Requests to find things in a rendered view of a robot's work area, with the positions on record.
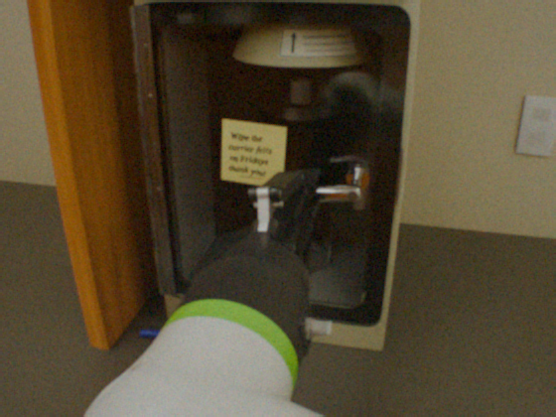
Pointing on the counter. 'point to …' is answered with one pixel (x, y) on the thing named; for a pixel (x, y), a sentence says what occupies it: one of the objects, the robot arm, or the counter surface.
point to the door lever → (357, 178)
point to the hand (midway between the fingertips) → (304, 194)
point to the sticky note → (251, 151)
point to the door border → (141, 43)
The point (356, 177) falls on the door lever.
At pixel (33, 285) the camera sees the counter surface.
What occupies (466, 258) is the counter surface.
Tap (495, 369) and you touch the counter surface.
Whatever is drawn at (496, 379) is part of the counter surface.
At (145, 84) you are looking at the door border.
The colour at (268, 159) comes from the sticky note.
